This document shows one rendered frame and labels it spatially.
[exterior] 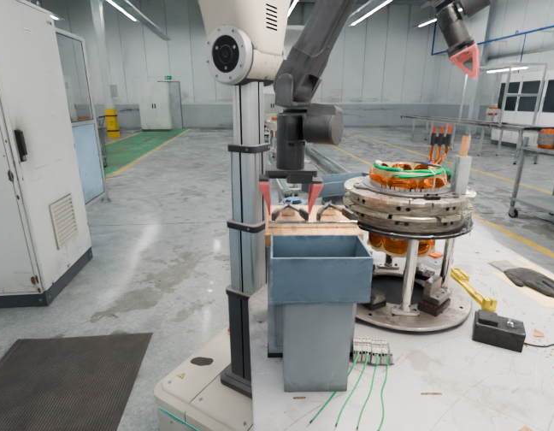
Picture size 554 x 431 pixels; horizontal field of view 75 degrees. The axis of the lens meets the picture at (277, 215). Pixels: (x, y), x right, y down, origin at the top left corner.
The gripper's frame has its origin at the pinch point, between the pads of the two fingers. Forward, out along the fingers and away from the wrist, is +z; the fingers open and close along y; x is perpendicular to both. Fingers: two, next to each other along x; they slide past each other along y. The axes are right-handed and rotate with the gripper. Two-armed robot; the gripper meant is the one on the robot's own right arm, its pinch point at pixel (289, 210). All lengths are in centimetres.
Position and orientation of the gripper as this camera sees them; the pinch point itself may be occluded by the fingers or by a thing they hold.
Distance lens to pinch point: 75.7
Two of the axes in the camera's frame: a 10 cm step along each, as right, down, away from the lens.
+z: -0.1, 9.5, 3.1
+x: -0.3, -3.1, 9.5
